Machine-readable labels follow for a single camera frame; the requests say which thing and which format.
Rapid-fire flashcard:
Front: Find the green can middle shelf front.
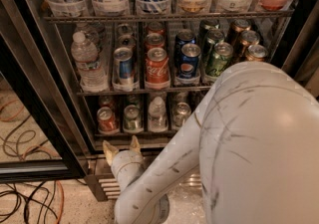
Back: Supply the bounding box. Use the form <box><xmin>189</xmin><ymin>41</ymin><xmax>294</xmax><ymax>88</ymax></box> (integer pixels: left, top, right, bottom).
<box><xmin>205</xmin><ymin>42</ymin><xmax>233</xmax><ymax>77</ymax></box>

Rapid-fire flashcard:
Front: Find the glass fridge door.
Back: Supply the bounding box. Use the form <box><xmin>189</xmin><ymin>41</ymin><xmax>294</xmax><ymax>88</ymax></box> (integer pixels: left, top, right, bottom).
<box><xmin>0</xmin><ymin>0</ymin><xmax>89</xmax><ymax>183</ymax></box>
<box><xmin>282</xmin><ymin>1</ymin><xmax>319</xmax><ymax>99</ymax></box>

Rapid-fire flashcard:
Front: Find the left glass fridge door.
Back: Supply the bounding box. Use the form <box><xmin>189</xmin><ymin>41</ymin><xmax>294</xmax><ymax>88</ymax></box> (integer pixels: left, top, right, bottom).
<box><xmin>0</xmin><ymin>0</ymin><xmax>89</xmax><ymax>183</ymax></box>

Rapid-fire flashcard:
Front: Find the wire shelf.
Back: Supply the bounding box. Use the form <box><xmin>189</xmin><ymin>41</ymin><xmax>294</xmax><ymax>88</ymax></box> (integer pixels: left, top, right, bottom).
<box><xmin>77</xmin><ymin>85</ymin><xmax>211</xmax><ymax>97</ymax></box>
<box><xmin>43</xmin><ymin>10</ymin><xmax>294</xmax><ymax>24</ymax></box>

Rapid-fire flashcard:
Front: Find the small water bottle bottom shelf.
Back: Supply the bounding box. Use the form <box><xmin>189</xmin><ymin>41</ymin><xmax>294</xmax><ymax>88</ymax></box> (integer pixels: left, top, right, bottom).
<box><xmin>148</xmin><ymin>97</ymin><xmax>167</xmax><ymax>132</ymax></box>

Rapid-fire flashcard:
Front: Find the orange cable on floor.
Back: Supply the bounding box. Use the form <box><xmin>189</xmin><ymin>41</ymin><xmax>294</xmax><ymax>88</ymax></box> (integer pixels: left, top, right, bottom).
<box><xmin>0</xmin><ymin>97</ymin><xmax>65</xmax><ymax>224</ymax></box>

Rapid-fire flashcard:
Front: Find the right glass fridge door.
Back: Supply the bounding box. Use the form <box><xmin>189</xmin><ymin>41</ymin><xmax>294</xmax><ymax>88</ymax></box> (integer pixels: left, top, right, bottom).
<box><xmin>282</xmin><ymin>1</ymin><xmax>319</xmax><ymax>99</ymax></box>

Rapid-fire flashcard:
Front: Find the gold can middle shelf front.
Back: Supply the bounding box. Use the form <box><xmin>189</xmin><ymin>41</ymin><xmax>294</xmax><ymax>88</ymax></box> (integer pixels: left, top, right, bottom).
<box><xmin>244</xmin><ymin>45</ymin><xmax>268</xmax><ymax>62</ymax></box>

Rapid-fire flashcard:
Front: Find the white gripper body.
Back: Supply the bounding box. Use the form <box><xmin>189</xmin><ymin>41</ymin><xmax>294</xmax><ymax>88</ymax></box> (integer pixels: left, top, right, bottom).
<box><xmin>111</xmin><ymin>150</ymin><xmax>145</xmax><ymax>191</ymax></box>

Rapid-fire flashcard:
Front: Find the gold can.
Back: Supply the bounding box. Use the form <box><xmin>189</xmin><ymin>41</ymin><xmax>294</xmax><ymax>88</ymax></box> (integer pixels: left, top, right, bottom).
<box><xmin>226</xmin><ymin>19</ymin><xmax>251</xmax><ymax>45</ymax></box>
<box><xmin>233</xmin><ymin>30</ymin><xmax>260</xmax><ymax>62</ymax></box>

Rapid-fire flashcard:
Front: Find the middle wire shelf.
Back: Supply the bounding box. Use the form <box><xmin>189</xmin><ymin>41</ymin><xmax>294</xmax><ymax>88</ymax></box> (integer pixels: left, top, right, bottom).
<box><xmin>77</xmin><ymin>85</ymin><xmax>211</xmax><ymax>97</ymax></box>

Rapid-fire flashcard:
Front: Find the large water bottle middle shelf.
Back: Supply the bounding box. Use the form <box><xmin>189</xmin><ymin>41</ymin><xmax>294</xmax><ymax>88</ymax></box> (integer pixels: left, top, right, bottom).
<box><xmin>71</xmin><ymin>32</ymin><xmax>108</xmax><ymax>93</ymax></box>

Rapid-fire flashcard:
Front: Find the green can bottom shelf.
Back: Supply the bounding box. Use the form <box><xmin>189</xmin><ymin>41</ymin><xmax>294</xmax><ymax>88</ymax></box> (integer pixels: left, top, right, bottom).
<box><xmin>124</xmin><ymin>105</ymin><xmax>143</xmax><ymax>131</ymax></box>

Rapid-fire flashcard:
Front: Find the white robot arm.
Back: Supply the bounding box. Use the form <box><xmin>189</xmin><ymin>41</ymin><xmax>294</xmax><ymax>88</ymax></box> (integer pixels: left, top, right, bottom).
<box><xmin>109</xmin><ymin>62</ymin><xmax>319</xmax><ymax>224</ymax></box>

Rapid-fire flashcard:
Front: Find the blue pepsi can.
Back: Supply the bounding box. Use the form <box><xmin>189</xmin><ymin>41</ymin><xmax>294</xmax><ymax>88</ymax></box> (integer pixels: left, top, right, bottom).
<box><xmin>174</xmin><ymin>29</ymin><xmax>196</xmax><ymax>59</ymax></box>
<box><xmin>177</xmin><ymin>43</ymin><xmax>201</xmax><ymax>79</ymax></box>

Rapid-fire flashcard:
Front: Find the green can middle rear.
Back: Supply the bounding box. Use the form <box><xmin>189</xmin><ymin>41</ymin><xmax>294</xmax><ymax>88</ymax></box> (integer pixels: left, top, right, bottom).
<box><xmin>198</xmin><ymin>19</ymin><xmax>220</xmax><ymax>44</ymax></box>

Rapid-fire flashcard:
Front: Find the steel fridge bottom grille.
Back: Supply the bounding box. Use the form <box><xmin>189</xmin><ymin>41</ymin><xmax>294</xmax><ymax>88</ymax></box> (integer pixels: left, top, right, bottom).
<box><xmin>84</xmin><ymin>150</ymin><xmax>201</xmax><ymax>201</ymax></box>

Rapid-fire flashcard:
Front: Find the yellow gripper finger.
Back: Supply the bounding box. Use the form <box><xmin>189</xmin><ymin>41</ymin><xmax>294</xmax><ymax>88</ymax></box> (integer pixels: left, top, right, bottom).
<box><xmin>103</xmin><ymin>140</ymin><xmax>119</xmax><ymax>165</ymax></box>
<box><xmin>130</xmin><ymin>135</ymin><xmax>141</xmax><ymax>153</ymax></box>

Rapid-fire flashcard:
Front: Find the silver can bottom shelf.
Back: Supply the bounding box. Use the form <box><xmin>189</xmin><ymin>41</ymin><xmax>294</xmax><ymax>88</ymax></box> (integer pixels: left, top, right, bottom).
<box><xmin>172</xmin><ymin>103</ymin><xmax>191</xmax><ymax>129</ymax></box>

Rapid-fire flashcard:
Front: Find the top wire shelf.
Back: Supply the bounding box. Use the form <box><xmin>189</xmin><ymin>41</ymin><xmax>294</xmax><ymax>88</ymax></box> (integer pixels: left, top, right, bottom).
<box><xmin>43</xmin><ymin>10</ymin><xmax>294</xmax><ymax>24</ymax></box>

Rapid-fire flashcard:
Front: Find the clear plastic bag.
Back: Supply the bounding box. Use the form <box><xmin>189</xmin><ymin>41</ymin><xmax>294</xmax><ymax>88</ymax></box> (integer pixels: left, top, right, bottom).
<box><xmin>163</xmin><ymin>185</ymin><xmax>206</xmax><ymax>224</ymax></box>

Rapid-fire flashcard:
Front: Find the green can shelf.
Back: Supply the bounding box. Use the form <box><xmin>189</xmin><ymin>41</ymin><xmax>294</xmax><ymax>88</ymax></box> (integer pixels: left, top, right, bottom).
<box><xmin>205</xmin><ymin>42</ymin><xmax>233</xmax><ymax>77</ymax></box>
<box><xmin>124</xmin><ymin>105</ymin><xmax>143</xmax><ymax>131</ymax></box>

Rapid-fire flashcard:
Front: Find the gold can middle rear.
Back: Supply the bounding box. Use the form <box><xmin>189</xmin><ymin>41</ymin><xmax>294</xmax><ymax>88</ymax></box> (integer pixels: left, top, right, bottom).
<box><xmin>226</xmin><ymin>19</ymin><xmax>251</xmax><ymax>45</ymax></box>

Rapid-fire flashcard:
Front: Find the blue Pepsi can front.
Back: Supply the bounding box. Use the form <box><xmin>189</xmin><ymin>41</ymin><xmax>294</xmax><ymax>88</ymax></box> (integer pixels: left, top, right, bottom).
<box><xmin>177</xmin><ymin>43</ymin><xmax>201</xmax><ymax>79</ymax></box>

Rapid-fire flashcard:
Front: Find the red can bottom shelf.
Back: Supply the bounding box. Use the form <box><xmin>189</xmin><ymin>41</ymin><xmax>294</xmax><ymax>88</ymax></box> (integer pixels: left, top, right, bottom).
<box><xmin>97</xmin><ymin>107</ymin><xmax>119</xmax><ymax>133</ymax></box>

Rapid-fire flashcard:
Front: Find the red Coca-Cola can front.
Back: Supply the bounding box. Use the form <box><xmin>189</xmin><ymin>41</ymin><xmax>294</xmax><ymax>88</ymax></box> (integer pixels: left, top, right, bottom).
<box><xmin>146</xmin><ymin>48</ymin><xmax>169</xmax><ymax>84</ymax></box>

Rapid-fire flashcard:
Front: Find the red can middle rear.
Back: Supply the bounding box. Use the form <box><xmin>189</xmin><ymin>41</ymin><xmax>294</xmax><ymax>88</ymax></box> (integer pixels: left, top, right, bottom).
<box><xmin>147</xmin><ymin>21</ymin><xmax>165</xmax><ymax>35</ymax></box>

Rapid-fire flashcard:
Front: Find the blue silver can middle shelf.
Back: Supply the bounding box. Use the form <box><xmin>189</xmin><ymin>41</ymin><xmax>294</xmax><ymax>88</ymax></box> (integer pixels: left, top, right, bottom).
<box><xmin>114</xmin><ymin>47</ymin><xmax>135</xmax><ymax>85</ymax></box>

